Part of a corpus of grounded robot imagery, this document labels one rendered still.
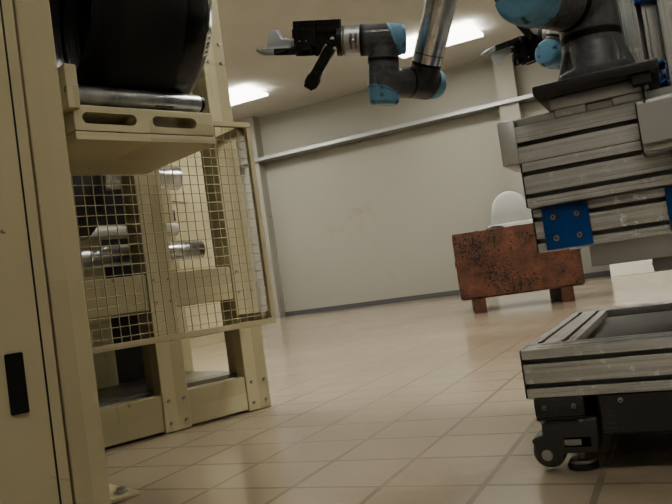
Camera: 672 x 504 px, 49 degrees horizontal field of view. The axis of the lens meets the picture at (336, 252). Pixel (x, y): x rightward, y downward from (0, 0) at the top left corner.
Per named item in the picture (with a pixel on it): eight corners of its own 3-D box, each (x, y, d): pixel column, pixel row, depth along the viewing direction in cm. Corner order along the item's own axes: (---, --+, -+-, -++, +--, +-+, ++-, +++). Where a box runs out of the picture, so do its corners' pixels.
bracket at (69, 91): (68, 107, 157) (63, 62, 157) (5, 150, 186) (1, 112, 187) (83, 108, 159) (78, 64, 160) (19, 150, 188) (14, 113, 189)
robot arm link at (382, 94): (417, 104, 180) (416, 58, 179) (381, 103, 173) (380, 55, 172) (396, 107, 186) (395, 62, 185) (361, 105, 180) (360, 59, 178)
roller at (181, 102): (60, 96, 166) (67, 108, 163) (65, 79, 163) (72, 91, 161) (194, 106, 189) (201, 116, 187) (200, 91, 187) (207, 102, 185)
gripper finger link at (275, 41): (255, 30, 180) (292, 28, 178) (257, 55, 181) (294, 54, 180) (252, 30, 177) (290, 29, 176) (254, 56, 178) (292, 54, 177)
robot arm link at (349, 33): (361, 55, 182) (359, 57, 175) (343, 56, 183) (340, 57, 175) (360, 23, 180) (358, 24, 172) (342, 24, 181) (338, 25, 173)
